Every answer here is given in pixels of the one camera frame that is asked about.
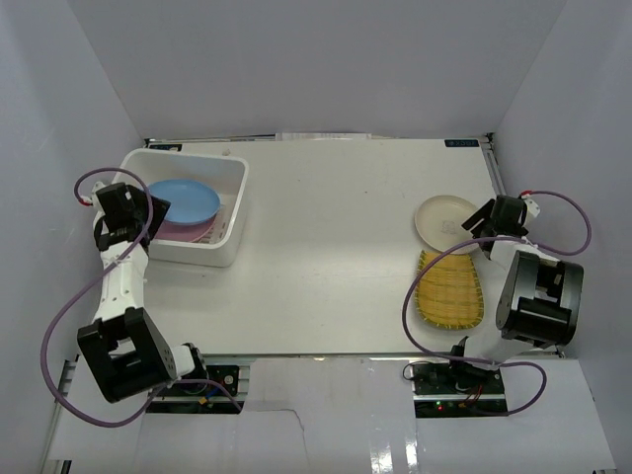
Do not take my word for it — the pink plastic plate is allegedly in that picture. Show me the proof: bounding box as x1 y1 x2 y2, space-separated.
155 208 222 243

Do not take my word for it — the blue plastic plate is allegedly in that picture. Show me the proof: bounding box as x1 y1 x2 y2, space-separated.
149 179 221 226

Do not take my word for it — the cream plastic plate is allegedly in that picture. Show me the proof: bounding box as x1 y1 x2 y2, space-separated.
414 195 478 253

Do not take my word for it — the rectangular bamboo woven tray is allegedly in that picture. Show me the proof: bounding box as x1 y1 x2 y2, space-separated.
414 254 484 331

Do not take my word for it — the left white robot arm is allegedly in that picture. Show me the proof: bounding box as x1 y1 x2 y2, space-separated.
77 183 209 403

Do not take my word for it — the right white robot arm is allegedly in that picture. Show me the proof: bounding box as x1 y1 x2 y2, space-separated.
445 194 585 394

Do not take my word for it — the white plastic bin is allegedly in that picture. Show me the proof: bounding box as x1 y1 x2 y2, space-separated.
121 149 249 268

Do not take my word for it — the dark label sticker left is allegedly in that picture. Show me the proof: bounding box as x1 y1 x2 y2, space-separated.
148 143 183 152

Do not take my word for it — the blue label sticker right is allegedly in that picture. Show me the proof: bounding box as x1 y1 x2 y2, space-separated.
444 139 480 148

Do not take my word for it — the aluminium rail right edge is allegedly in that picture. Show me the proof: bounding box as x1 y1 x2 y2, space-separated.
483 132 564 356

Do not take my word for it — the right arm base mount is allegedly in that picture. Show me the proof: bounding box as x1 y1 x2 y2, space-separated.
402 360 508 420

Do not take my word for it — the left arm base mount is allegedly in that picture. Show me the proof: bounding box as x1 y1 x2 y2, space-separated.
147 363 250 415

